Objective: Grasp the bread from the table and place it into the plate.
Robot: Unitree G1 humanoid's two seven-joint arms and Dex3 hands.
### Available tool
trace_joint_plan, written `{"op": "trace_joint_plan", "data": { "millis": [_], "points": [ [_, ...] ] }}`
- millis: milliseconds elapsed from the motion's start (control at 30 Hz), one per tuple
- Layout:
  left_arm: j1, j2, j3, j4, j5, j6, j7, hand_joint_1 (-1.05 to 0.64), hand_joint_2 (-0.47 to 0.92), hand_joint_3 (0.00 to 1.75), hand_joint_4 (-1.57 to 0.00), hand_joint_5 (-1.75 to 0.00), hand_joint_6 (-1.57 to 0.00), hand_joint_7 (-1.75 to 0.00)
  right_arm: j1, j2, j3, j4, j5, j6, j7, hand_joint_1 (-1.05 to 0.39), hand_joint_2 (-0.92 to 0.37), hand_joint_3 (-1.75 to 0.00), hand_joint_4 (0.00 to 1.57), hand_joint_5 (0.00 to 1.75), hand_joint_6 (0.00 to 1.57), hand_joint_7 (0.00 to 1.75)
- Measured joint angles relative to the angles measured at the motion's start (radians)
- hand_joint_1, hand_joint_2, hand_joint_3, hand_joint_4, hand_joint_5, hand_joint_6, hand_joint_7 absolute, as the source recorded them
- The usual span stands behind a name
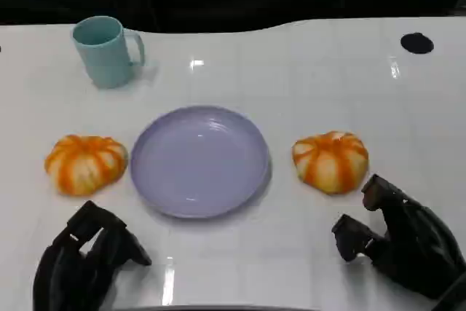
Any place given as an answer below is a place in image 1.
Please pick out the orange white toy bread roll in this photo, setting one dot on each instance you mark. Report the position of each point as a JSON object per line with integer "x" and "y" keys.
{"x": 85, "y": 163}
{"x": 331, "y": 161}

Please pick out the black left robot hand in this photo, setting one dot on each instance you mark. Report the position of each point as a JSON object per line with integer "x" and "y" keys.
{"x": 69, "y": 271}

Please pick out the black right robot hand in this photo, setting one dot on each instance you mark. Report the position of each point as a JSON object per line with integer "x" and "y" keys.
{"x": 415, "y": 245}

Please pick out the pale green mug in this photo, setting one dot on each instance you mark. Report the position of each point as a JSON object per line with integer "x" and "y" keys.
{"x": 103, "y": 59}

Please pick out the lilac plate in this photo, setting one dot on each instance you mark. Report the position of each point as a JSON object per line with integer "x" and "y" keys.
{"x": 200, "y": 165}

